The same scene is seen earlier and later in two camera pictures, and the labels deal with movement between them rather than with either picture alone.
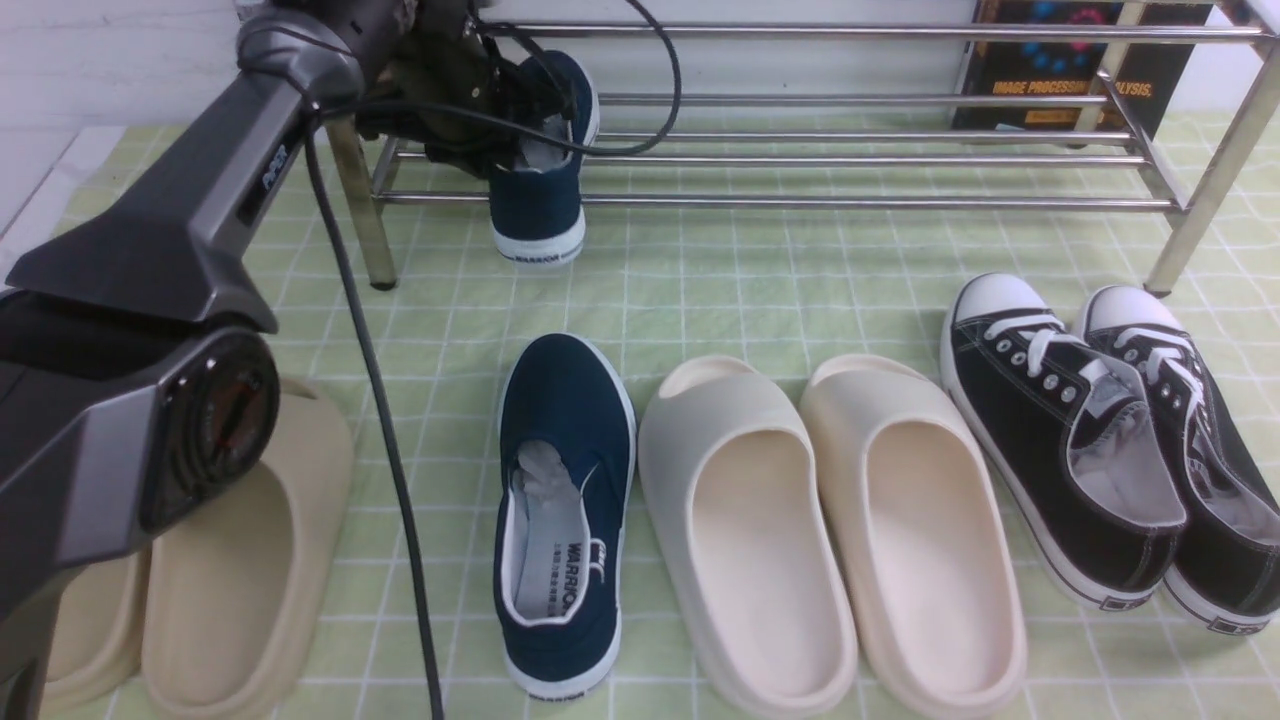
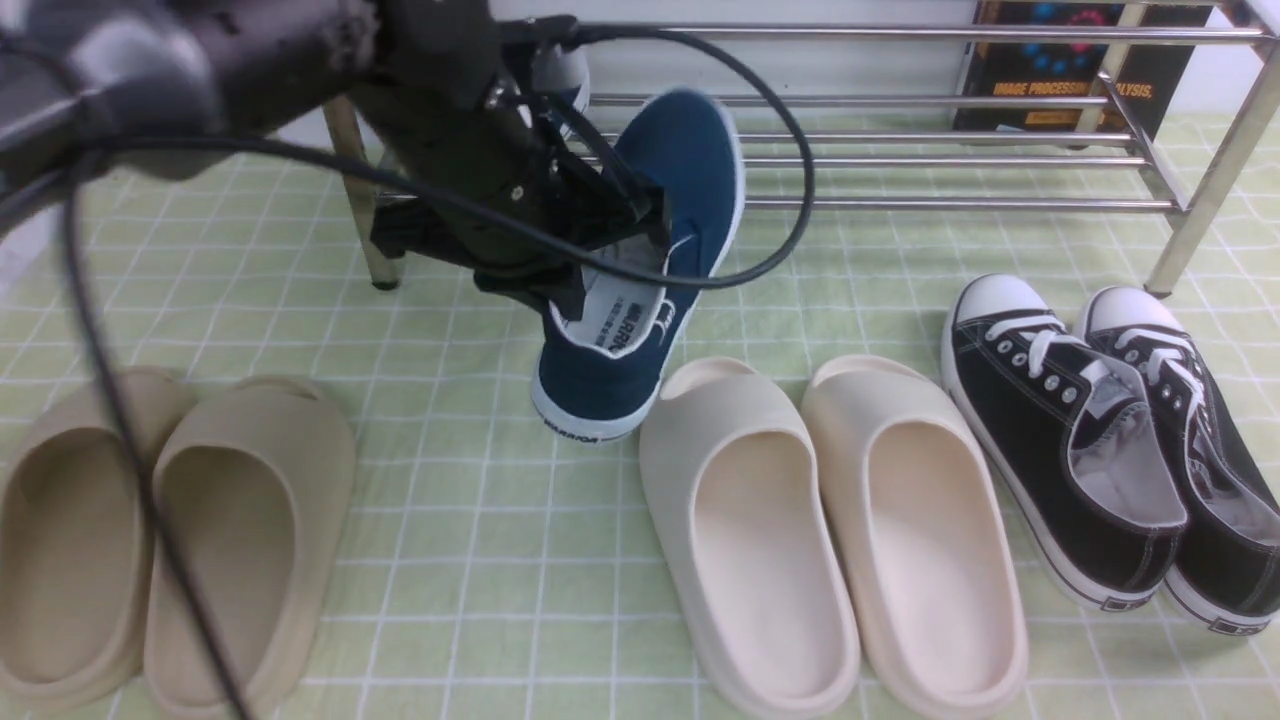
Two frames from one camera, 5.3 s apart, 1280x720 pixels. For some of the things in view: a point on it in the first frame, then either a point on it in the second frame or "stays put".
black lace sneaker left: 1074,459 stays put
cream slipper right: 936,592 stays put
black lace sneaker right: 1225,566 stays put
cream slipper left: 737,493 stays put
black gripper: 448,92 → 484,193
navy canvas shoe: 564,466 → 601,377
